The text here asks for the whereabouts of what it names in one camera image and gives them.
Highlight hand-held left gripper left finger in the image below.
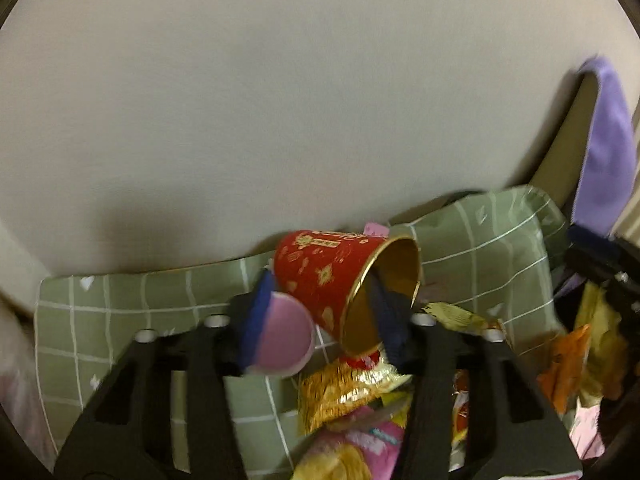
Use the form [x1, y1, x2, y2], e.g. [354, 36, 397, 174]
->
[54, 270, 277, 480]

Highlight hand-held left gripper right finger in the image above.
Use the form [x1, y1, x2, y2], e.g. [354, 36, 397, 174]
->
[367, 277, 586, 480]

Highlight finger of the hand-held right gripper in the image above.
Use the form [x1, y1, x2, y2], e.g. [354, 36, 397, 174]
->
[564, 224, 640, 321]

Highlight pink round disc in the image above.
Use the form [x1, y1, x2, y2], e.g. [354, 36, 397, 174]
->
[247, 290, 317, 377]

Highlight red paper cup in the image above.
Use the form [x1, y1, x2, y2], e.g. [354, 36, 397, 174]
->
[272, 229, 423, 356]

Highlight gold crinkled snack wrapper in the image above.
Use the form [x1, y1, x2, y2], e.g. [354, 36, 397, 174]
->
[297, 355, 416, 436]

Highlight orange snack packet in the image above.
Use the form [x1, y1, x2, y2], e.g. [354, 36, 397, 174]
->
[537, 325, 593, 413]

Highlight gold foil candy wrapper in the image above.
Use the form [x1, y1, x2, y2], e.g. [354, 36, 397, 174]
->
[424, 302, 502, 332]

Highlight red yellow snack packet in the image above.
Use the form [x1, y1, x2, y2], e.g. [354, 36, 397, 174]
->
[451, 370, 472, 447]

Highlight pink snack packet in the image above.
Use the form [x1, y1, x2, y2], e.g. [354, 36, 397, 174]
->
[292, 405, 406, 480]

